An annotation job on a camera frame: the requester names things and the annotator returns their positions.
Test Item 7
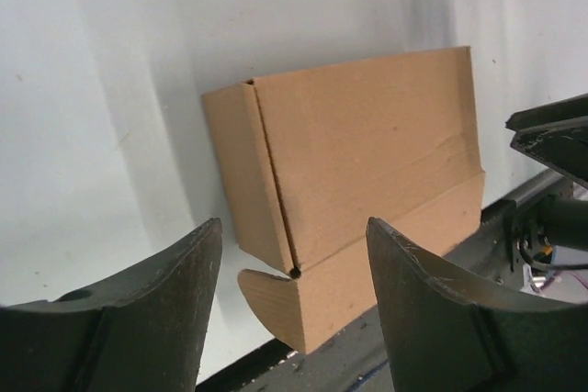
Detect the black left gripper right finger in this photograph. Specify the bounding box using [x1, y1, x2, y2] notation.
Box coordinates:
[366, 218, 587, 391]

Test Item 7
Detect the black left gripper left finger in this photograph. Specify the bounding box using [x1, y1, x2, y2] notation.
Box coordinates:
[1, 218, 222, 391]

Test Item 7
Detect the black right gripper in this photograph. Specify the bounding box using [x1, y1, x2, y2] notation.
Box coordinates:
[503, 94, 587, 273]

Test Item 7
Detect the brown cardboard box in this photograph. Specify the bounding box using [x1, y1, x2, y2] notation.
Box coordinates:
[202, 47, 485, 353]

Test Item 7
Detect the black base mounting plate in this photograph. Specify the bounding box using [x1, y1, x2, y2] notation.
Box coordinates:
[199, 171, 587, 391]

